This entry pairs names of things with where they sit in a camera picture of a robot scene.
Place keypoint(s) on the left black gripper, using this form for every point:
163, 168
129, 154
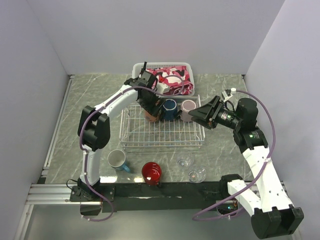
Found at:
152, 109

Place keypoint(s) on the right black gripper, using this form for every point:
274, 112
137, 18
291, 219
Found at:
205, 115

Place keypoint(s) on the salmon pink mug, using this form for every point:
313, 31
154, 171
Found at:
150, 118

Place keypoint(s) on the mauve purple mug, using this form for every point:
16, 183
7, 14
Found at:
185, 107

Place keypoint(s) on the dark blue mug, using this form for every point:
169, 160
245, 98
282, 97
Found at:
170, 109

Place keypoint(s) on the light blue mug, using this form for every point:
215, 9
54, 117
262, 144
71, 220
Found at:
117, 160

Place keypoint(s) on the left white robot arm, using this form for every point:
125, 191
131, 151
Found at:
94, 128

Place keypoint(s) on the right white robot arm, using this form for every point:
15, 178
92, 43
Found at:
272, 213

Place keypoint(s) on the black item in basket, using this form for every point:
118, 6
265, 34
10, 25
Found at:
143, 69

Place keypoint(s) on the white plastic basket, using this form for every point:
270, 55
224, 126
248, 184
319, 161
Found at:
167, 64

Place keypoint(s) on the pink camouflage cloth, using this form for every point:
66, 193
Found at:
177, 78

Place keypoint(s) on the clear glass cup far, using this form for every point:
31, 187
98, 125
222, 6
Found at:
185, 160

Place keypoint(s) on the clear glass cup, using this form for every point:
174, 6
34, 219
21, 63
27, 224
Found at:
185, 160
197, 174

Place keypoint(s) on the clear glass cup near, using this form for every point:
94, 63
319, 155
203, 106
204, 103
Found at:
197, 174

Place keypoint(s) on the red mug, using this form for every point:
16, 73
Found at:
151, 173

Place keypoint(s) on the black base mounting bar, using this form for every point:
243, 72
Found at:
115, 197

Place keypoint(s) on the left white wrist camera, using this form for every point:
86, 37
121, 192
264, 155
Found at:
162, 89

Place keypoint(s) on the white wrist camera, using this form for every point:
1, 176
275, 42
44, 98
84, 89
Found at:
228, 94
162, 89

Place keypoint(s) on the white wire dish rack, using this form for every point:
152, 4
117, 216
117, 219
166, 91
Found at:
137, 132

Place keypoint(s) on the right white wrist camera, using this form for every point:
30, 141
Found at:
228, 94

